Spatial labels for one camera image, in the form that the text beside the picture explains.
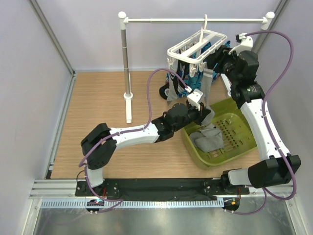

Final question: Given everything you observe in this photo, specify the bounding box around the grey striped sock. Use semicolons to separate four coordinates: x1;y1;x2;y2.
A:
166;73;179;105
201;69;215;129
195;128;224;153
189;132;208;143

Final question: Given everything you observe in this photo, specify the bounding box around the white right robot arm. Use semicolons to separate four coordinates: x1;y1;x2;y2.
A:
205;46;301;194

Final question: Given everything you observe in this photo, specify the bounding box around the white clip hanger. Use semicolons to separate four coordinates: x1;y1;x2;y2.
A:
167;15;227;77

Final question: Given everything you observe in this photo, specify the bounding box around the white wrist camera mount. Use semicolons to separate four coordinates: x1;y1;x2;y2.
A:
228;33;253;55
187;89;204;111

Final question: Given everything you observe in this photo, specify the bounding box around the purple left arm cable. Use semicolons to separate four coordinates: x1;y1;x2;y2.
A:
78;68;193;212

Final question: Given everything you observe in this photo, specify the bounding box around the grey slotted cable duct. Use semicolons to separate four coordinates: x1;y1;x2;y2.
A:
40;198;224;209

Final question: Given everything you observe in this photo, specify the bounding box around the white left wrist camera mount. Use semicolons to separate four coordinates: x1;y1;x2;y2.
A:
187;89;204;111

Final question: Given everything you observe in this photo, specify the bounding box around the aluminium frame rail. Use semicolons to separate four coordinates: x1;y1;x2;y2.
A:
28;179;79;199

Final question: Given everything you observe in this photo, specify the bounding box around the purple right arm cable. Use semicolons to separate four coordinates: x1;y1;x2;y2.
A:
231;30;298;215

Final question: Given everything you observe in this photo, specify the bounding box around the blue patterned sock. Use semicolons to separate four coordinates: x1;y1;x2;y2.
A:
163;61;203;98
189;41;230;84

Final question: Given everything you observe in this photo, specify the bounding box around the black sock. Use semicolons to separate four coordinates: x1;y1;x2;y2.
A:
159;84;169;100

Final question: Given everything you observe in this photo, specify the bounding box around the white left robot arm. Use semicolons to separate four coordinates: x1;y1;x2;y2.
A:
79;103;212;196

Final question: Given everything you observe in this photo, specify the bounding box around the blue patterned sock front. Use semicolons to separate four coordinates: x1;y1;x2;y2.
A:
163;61;203;98

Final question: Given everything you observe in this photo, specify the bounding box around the white clothes rack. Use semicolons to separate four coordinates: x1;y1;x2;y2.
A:
118;11;275;123

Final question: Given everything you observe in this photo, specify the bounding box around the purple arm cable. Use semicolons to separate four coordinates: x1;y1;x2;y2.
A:
231;30;298;215
78;68;193;212

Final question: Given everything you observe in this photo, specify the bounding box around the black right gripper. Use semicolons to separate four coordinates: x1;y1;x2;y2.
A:
205;45;241;85

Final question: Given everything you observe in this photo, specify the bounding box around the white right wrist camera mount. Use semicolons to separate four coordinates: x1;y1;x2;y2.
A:
228;33;253;55

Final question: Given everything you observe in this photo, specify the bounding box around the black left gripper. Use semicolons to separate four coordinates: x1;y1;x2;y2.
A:
173;102;211;133

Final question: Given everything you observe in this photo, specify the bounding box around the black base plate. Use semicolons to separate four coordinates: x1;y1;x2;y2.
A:
75;178;245;200

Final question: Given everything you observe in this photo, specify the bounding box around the green plastic basket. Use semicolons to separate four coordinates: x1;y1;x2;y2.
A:
182;98;257;169

